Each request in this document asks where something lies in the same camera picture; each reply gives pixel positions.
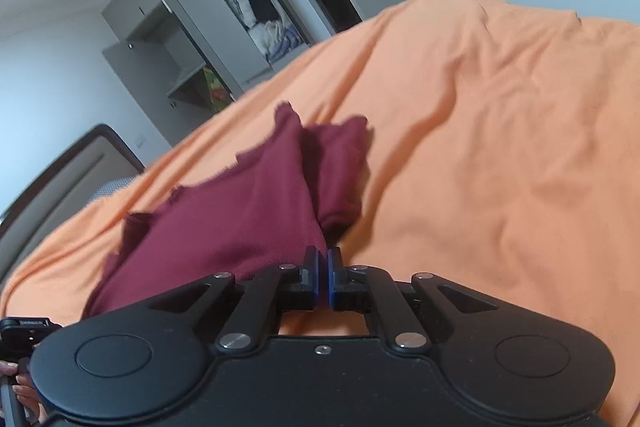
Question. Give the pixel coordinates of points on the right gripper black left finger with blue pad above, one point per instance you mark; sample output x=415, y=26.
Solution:
x=299, y=287

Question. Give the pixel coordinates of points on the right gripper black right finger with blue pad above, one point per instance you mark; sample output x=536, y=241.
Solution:
x=348, y=289

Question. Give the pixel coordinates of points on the dark red garment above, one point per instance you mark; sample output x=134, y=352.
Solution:
x=299, y=188

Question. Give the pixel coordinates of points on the folded blue striped clothes pile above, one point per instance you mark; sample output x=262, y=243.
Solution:
x=275, y=39

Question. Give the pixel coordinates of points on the person's hand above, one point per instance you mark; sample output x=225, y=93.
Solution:
x=24, y=389

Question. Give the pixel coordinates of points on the checkered pillow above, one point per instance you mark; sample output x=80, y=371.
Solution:
x=110, y=187

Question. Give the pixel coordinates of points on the brown padded headboard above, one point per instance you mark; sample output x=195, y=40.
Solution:
x=98, y=158

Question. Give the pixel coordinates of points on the colourful bag in wardrobe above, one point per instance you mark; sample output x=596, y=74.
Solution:
x=219, y=95

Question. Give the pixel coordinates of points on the orange bed cover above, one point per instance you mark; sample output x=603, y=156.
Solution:
x=505, y=157

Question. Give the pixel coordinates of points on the grey wardrobe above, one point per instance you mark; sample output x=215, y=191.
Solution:
x=164, y=44

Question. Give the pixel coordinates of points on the white wall socket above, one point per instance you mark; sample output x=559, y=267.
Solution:
x=140, y=141

